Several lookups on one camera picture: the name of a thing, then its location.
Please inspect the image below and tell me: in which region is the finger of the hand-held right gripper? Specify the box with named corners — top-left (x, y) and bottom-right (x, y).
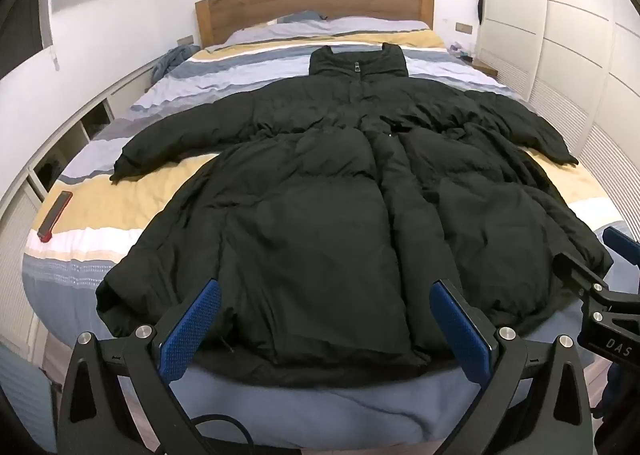
top-left (602, 226), bottom-right (640, 263)
top-left (556, 251), bottom-right (610, 295)

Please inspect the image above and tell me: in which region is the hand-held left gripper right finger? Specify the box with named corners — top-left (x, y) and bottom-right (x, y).
top-left (429, 279), bottom-right (598, 455)

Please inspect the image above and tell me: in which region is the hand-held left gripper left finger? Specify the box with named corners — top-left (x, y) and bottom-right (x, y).
top-left (55, 279), bottom-right (223, 455)

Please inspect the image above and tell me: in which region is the black puffer jacket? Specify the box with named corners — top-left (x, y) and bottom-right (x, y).
top-left (95, 42), bottom-right (615, 388)

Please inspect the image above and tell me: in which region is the striped duvet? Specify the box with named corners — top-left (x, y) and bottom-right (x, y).
top-left (22, 27), bottom-right (626, 336)

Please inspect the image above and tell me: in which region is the blue bed sheet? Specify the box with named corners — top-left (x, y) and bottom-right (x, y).
top-left (107, 320), bottom-right (588, 452)

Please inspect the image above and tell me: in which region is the red and black flat case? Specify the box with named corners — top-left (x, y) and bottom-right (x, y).
top-left (37, 191), bottom-right (74, 243)

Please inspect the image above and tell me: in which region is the grey ribbed panel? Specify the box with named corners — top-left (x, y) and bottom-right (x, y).
top-left (0, 342), bottom-right (58, 441)

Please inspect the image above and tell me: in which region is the white wardrobe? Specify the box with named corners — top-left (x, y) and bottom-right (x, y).
top-left (474, 0), bottom-right (640, 236)

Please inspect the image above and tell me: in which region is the wooden nightstand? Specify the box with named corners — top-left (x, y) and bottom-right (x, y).
top-left (470, 57), bottom-right (499, 79)

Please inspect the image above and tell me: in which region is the white shelf unit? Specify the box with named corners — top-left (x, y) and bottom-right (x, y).
top-left (0, 55), bottom-right (201, 366)

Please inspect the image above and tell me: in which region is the crumpled blue cloth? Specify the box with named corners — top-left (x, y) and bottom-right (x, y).
top-left (150, 45), bottom-right (202, 82)

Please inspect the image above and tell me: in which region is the lavender pillow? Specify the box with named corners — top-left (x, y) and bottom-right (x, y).
top-left (325, 17), bottom-right (433, 36)
top-left (225, 22), bottom-right (332, 44)

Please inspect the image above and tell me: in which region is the grey-blue pillow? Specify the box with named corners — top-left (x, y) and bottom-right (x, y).
top-left (276, 10), bottom-right (329, 26)

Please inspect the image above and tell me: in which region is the window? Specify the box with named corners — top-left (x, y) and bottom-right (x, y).
top-left (0, 0), bottom-right (55, 80)

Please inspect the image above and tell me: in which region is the black cable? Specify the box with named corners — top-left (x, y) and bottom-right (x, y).
top-left (187, 414), bottom-right (257, 455)

